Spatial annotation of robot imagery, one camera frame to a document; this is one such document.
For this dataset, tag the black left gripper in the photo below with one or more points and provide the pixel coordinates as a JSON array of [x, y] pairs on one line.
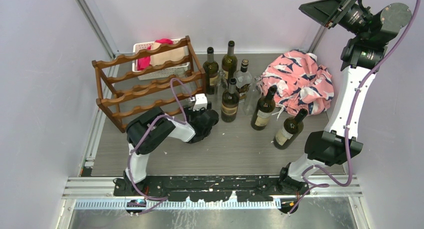
[[190, 111]]

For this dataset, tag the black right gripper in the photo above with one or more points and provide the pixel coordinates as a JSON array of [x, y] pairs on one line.
[[324, 11]]

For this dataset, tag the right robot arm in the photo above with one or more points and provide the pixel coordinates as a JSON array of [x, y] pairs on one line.
[[362, 57]]

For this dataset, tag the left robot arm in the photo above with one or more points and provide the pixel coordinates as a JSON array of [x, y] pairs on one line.
[[149, 130]]

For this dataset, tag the dark bottle brown label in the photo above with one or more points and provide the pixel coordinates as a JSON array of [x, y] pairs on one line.
[[230, 101]]

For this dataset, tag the small clear glass bottle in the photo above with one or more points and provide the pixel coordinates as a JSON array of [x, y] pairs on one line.
[[220, 85]]

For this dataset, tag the dark green bottle far left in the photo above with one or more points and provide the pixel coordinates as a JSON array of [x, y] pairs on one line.
[[211, 68]]

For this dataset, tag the dark green bottle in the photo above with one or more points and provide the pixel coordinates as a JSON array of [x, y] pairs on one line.
[[211, 68], [229, 61]]

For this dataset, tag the wooden wine rack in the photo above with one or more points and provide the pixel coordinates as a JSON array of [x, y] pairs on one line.
[[109, 99]]

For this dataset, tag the clear glass bottle by cloth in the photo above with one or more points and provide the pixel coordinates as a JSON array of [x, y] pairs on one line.
[[253, 94]]

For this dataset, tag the clear bottle with dark cap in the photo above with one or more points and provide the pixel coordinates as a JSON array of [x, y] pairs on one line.
[[243, 79]]

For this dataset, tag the dark green bottle far back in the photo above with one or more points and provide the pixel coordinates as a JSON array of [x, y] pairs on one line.
[[229, 61]]

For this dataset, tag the dark bottle cream label centre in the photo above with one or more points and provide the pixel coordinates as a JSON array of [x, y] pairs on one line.
[[264, 108]]

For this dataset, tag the dark bottle white label right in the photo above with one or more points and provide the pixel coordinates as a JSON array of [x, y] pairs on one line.
[[290, 130]]

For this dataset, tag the white plastic basket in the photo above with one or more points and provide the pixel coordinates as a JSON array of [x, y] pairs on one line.
[[160, 73]]

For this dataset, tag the pink shark print cloth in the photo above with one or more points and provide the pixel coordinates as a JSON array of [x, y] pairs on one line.
[[301, 83]]

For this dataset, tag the beige folded cloth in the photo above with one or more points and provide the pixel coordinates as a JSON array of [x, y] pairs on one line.
[[171, 55]]

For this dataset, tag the red cloth in basket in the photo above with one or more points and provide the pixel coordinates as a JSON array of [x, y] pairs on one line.
[[144, 62]]

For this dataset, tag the aluminium corner post right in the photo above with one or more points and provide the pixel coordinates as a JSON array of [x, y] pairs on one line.
[[317, 39]]

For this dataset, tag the aluminium corner post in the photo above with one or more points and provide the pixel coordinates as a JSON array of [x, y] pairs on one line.
[[317, 39], [95, 19]]

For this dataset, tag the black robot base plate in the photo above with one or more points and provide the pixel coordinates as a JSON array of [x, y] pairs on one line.
[[210, 188]]

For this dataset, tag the aluminium frame rail front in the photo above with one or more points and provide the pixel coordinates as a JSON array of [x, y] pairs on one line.
[[96, 193]]

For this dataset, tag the aluminium corner post left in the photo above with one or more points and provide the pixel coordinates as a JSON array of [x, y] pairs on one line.
[[95, 19]]

